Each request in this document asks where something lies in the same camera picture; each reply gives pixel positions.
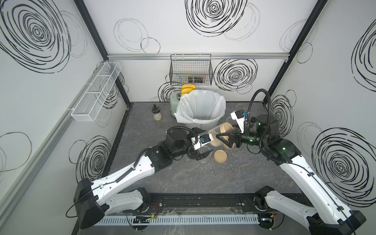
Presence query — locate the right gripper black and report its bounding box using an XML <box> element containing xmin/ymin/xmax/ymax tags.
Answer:
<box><xmin>216</xmin><ymin>122</ymin><xmax>267</xmax><ymax>148</ymax></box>

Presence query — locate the rice jar tan lid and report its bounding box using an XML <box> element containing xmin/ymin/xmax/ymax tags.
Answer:
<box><xmin>200</xmin><ymin>146</ymin><xmax>213</xmax><ymax>153</ymax></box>
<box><xmin>208</xmin><ymin>123</ymin><xmax>226</xmax><ymax>147</ymax></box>

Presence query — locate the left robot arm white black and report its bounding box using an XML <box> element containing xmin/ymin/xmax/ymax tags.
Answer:
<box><xmin>73</xmin><ymin>126</ymin><xmax>213</xmax><ymax>230</ymax></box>

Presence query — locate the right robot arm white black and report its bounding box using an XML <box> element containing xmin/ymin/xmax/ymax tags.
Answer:
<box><xmin>215</xmin><ymin>112</ymin><xmax>366</xmax><ymax>235</ymax></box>

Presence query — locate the metal mesh trash bin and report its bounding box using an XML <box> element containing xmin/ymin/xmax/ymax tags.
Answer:
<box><xmin>184</xmin><ymin>118</ymin><xmax>219</xmax><ymax>131</ymax></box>

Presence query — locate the white plastic bin liner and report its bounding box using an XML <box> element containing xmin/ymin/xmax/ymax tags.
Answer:
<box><xmin>175</xmin><ymin>90</ymin><xmax>226</xmax><ymax>124</ymax></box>

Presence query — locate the mint green toaster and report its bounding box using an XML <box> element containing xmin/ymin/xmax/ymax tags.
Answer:
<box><xmin>169</xmin><ymin>91</ymin><xmax>181</xmax><ymax>117</ymax></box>

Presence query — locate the yellow toast slice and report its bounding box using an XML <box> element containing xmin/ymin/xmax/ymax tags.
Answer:
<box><xmin>181</xmin><ymin>87</ymin><xmax>195</xmax><ymax>97</ymax></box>
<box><xmin>182</xmin><ymin>84</ymin><xmax>196</xmax><ymax>90</ymax></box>

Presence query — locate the small bottle black pump top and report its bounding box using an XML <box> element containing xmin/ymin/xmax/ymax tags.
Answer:
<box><xmin>151</xmin><ymin>104</ymin><xmax>163</xmax><ymax>121</ymax></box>

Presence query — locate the dark bottle in basket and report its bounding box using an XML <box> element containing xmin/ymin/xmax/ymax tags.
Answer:
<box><xmin>188</xmin><ymin>76</ymin><xmax>205</xmax><ymax>84</ymax></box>

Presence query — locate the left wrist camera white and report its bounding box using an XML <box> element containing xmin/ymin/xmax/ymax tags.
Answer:
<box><xmin>191</xmin><ymin>134</ymin><xmax>213</xmax><ymax>150</ymax></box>

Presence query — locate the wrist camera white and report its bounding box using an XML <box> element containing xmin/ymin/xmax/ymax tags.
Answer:
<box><xmin>191</xmin><ymin>134</ymin><xmax>213</xmax><ymax>150</ymax></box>
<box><xmin>231</xmin><ymin>110</ymin><xmax>249</xmax><ymax>134</ymax></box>

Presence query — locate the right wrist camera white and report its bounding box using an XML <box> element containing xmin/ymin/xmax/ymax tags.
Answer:
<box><xmin>231</xmin><ymin>110</ymin><xmax>249</xmax><ymax>134</ymax></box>

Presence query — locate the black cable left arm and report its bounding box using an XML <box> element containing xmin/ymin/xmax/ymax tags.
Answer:
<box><xmin>166</xmin><ymin>126</ymin><xmax>199</xmax><ymax>145</ymax></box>

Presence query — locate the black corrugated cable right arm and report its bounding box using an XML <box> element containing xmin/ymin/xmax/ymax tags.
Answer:
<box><xmin>246</xmin><ymin>89</ymin><xmax>283</xmax><ymax>165</ymax></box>

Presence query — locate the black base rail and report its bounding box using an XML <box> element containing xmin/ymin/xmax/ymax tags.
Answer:
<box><xmin>145</xmin><ymin>193</ymin><xmax>262</xmax><ymax>214</ymax></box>

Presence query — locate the black wire wall basket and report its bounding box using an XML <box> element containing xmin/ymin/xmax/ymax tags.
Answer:
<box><xmin>169</xmin><ymin>59</ymin><xmax>213</xmax><ymax>86</ymax></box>

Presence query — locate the aluminium wall rail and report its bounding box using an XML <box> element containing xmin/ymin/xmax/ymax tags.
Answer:
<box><xmin>107</xmin><ymin>52</ymin><xmax>290</xmax><ymax>61</ymax></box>

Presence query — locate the white mesh wall shelf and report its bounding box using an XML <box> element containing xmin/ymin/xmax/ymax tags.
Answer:
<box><xmin>71</xmin><ymin>61</ymin><xmax>121</xmax><ymax>122</ymax></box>

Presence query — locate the white slotted cable duct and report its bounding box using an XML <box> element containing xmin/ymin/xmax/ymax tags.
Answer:
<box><xmin>96</xmin><ymin>214</ymin><xmax>259</xmax><ymax>226</ymax></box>

